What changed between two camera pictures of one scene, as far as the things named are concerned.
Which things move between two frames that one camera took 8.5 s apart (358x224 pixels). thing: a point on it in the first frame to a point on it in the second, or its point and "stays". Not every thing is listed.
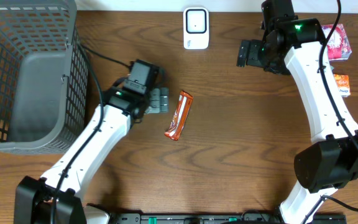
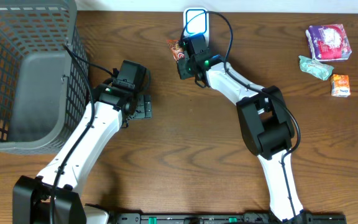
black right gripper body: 260,55 to 185,68
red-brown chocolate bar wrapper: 181,111 to 176,51
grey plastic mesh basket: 34,76 stays
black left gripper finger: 164,99 to 148,106
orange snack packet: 343,81 stays
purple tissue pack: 339,46 stays
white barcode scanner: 196,28 stays
